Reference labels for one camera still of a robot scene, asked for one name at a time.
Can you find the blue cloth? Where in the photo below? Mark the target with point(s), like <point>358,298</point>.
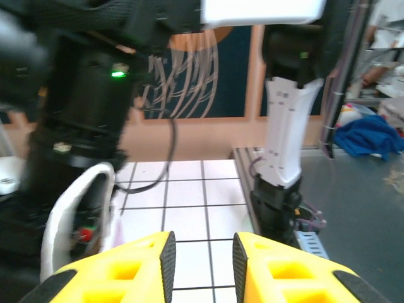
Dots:
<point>366,135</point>

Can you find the aluminium rail frame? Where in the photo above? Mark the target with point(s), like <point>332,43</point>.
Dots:
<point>244,164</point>

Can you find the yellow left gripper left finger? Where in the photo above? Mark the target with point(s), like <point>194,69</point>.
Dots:
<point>126,271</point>

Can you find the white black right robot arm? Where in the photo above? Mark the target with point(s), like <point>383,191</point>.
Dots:
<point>287,126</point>

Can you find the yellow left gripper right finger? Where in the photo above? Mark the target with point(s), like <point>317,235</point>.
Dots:
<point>284,274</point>

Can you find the white plush toy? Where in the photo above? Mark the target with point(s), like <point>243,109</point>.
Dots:
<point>348,115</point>

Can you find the white cardboard box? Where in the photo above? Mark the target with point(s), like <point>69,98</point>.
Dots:
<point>391,110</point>

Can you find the person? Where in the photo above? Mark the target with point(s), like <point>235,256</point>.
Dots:
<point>377,74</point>

